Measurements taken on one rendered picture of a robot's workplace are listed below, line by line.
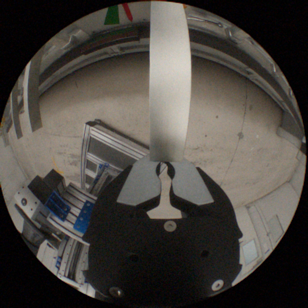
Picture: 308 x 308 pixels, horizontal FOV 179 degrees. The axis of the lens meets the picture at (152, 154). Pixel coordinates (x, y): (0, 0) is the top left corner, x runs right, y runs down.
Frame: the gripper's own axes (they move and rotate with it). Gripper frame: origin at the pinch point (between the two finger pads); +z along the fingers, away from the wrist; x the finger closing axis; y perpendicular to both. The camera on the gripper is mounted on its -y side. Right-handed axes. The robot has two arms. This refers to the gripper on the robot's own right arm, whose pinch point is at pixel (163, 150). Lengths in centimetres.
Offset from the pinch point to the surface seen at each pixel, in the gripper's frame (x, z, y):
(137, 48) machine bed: -16, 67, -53
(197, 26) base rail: 9.7, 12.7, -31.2
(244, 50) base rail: 25.9, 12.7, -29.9
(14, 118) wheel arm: -48, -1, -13
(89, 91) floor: -71, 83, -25
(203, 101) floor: 43, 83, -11
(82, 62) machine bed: -68, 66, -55
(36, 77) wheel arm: -23.4, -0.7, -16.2
